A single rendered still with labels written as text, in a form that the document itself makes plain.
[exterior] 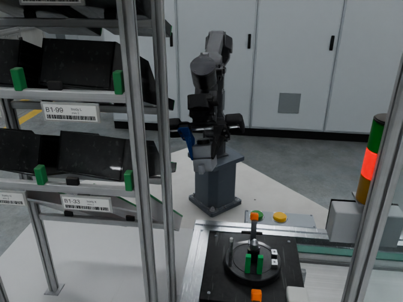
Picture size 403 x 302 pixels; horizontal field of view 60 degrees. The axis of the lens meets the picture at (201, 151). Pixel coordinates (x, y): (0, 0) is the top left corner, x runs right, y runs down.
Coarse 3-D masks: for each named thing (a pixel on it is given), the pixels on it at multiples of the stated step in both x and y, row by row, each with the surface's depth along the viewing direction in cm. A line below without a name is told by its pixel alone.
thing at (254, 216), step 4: (252, 216) 90; (256, 216) 90; (252, 220) 90; (256, 220) 90; (252, 224) 91; (256, 224) 91; (252, 228) 91; (256, 228) 91; (252, 232) 91; (252, 236) 91
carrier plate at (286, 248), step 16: (208, 240) 97; (224, 240) 97; (240, 240) 97; (272, 240) 97; (288, 240) 96; (208, 256) 91; (224, 256) 91; (288, 256) 91; (208, 272) 86; (224, 272) 86; (288, 272) 86; (208, 288) 82; (224, 288) 82; (240, 288) 82; (256, 288) 82; (272, 288) 82
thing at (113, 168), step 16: (64, 144) 63; (80, 144) 62; (96, 144) 61; (112, 144) 60; (128, 144) 61; (64, 160) 63; (80, 160) 62; (96, 160) 61; (112, 160) 60; (128, 160) 62; (96, 176) 61; (112, 176) 60
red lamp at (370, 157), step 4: (368, 152) 59; (372, 152) 58; (368, 156) 59; (372, 156) 58; (376, 156) 57; (364, 160) 60; (368, 160) 59; (372, 160) 58; (364, 164) 60; (368, 164) 59; (372, 164) 58; (364, 168) 60; (368, 168) 59; (372, 168) 58; (364, 172) 60; (368, 172) 59; (372, 172) 59; (364, 176) 60; (368, 176) 59
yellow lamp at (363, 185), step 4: (360, 176) 61; (360, 180) 61; (364, 180) 60; (368, 180) 60; (360, 184) 61; (364, 184) 60; (368, 184) 60; (360, 188) 62; (364, 188) 61; (368, 188) 60; (356, 192) 63; (360, 192) 62; (364, 192) 61; (356, 196) 63; (360, 196) 62; (364, 196) 61; (360, 200) 62; (364, 200) 61; (364, 204) 62
